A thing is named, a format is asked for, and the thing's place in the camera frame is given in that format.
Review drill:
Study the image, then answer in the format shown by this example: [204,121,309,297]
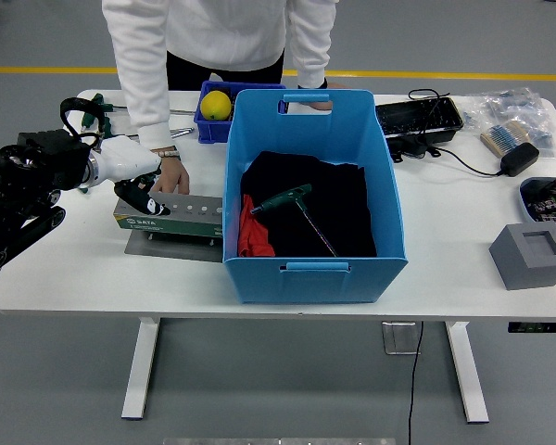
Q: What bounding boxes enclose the person's left hand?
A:
[300,81,349,111]

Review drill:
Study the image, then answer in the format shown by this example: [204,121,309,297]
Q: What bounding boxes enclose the person's right hand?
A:
[150,155,191,196]

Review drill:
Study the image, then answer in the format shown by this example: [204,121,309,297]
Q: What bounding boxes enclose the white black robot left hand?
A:
[94,137,171,217]

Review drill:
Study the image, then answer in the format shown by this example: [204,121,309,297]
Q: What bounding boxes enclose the grey metal hex key stand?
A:
[112,192,224,264]

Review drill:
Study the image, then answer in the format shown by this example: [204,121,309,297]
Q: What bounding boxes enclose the large green T-handle hex key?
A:
[249,184,339,259]

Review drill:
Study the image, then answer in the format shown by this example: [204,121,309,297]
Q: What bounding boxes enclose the large light blue box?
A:
[221,88,409,306]

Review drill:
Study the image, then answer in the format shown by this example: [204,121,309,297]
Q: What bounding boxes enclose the grey cube box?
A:
[488,222,556,292]

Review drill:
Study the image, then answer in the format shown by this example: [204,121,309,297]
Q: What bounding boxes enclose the small dark blue bin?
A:
[193,80,287,145]

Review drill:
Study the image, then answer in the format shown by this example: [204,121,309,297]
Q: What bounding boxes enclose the black cloth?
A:
[240,150,379,260]

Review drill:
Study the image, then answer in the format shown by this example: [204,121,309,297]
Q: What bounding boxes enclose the red cloth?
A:
[238,193,276,259]

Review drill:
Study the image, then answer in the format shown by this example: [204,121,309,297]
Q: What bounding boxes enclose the black rectangular tray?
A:
[374,95,465,140]

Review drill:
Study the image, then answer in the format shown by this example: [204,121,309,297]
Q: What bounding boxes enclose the black plug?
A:
[388,136,442,163]

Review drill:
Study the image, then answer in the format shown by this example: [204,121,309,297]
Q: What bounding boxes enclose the person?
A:
[101,0,349,196]

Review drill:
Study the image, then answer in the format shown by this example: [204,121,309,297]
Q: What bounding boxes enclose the bundle of taped resistors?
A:
[480,120,532,157]

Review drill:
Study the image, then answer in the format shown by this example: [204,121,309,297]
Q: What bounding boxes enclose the white table leg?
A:
[120,317,161,422]
[445,321,490,424]

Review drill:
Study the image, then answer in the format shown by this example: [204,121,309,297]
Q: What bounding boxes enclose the clear plastic parts bags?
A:
[461,86,556,159]

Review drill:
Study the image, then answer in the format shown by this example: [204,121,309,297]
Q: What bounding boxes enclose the black power adapter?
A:
[499,142,541,177]

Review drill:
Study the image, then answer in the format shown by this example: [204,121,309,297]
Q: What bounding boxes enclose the light blue bowl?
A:
[518,175,556,240]

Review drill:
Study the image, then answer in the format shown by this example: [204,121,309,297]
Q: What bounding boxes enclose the metal floor plate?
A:
[382,322,423,356]

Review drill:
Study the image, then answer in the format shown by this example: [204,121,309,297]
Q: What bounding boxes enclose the pile of electronic parts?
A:
[525,178,556,233]

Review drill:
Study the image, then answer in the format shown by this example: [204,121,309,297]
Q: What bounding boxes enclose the black table control panel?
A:
[507,322,556,334]

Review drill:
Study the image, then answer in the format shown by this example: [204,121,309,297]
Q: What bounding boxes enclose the black adapter cable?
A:
[407,86,506,178]

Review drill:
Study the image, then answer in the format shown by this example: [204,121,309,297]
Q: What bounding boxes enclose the black floor cable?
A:
[406,322,425,445]

